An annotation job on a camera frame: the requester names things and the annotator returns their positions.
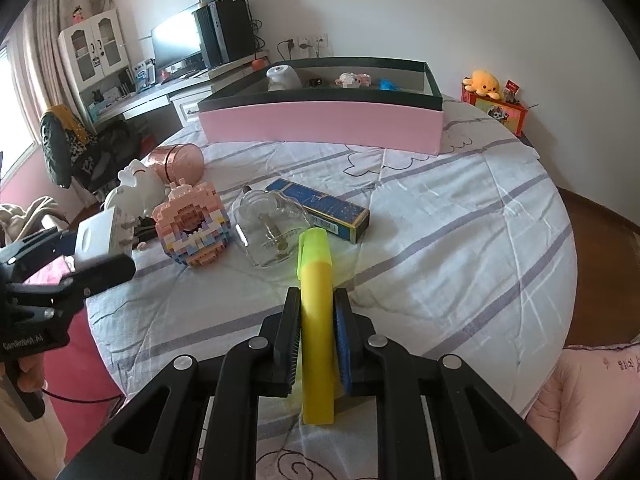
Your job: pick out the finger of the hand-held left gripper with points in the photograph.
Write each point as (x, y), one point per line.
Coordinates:
(40, 247)
(107, 270)

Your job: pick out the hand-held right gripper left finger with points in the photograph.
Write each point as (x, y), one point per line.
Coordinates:
(294, 347)

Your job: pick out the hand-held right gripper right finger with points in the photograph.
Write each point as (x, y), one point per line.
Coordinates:
(342, 347)

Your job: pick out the white power adapter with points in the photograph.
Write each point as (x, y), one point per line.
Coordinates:
(95, 235)

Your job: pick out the yellow highlighter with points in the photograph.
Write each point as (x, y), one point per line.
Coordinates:
(317, 310)

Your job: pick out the white animal figurine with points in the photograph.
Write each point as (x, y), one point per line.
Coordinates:
(137, 190)

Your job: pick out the pink donut block toy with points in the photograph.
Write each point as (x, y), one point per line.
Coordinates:
(195, 225)

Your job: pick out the clear glass bottle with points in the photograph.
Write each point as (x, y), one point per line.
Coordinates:
(272, 230)

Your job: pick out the pink translucent jar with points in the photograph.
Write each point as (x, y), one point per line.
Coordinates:
(177, 162)

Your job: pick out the pink storage box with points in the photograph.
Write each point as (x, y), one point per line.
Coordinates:
(320, 125)

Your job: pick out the white round plug-in device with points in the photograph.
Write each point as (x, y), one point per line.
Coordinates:
(282, 77)

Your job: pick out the person's left forearm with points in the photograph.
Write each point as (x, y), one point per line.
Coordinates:
(35, 445)

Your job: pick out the person's left hand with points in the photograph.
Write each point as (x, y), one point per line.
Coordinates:
(31, 375)

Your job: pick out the beige blanket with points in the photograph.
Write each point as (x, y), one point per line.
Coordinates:
(25, 220)

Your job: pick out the pink blanket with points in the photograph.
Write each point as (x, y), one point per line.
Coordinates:
(85, 360)

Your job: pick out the black printed jacket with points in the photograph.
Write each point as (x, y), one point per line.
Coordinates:
(60, 150)

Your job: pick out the black office chair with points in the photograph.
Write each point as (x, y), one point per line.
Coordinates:
(115, 155)

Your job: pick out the dark blue slim box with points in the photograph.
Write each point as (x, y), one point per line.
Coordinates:
(325, 210)

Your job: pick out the beige curtain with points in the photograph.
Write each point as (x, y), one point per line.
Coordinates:
(30, 85)

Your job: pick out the white desk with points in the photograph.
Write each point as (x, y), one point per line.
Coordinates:
(160, 95)

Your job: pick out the blue and white box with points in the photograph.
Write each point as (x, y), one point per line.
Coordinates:
(144, 72)

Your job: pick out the white glass-door cabinet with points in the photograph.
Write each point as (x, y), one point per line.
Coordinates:
(92, 50)

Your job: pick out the small doll figure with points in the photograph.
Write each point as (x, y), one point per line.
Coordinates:
(78, 15)

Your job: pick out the black computer monitor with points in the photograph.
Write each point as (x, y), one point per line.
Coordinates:
(175, 40)

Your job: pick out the pink printed pillow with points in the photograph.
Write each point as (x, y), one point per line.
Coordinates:
(590, 400)

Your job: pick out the orange-lid water bottle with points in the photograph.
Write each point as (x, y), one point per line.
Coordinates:
(257, 62)

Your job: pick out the black computer tower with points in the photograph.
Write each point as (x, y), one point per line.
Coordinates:
(225, 35)

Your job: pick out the blue highlighter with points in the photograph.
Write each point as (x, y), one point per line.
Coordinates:
(388, 84)

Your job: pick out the pink and white block toy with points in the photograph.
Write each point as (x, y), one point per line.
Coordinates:
(352, 80)

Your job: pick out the red printed box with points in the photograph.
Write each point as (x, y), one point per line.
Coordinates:
(497, 115)

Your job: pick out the yellow octopus plush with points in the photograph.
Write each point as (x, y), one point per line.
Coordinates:
(482, 84)

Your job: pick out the small red card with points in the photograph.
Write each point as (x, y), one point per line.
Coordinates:
(511, 87)

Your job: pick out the white wall outlets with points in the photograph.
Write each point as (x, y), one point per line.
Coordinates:
(305, 42)

